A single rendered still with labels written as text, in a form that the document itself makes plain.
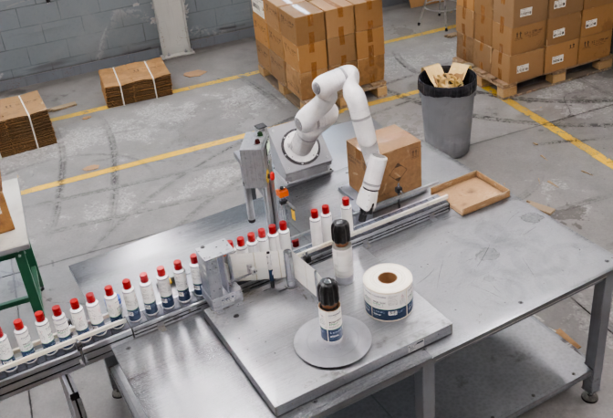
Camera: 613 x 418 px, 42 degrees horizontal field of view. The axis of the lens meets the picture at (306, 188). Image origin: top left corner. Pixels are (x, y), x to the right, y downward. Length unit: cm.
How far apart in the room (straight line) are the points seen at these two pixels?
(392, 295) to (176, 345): 91
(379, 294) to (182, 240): 121
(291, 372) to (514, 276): 111
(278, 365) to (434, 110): 330
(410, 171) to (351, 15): 303
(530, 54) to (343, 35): 161
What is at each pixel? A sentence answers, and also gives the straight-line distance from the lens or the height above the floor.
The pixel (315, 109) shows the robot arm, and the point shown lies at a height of 136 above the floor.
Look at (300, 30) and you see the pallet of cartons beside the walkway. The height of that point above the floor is 78.
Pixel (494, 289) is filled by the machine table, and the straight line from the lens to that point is 351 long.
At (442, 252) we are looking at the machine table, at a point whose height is 83.
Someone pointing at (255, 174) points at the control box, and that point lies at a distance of 337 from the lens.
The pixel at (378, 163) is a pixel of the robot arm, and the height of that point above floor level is 123.
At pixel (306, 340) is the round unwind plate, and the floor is 89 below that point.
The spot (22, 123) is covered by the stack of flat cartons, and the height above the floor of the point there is 26.
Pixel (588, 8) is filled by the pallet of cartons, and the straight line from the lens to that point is 743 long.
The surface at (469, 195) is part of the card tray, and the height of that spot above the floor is 83.
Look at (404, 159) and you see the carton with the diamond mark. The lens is 403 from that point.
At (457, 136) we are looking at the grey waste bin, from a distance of 610.
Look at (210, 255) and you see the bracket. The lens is 329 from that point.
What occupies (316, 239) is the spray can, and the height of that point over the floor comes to 94.
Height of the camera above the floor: 299
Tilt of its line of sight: 30 degrees down
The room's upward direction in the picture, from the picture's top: 6 degrees counter-clockwise
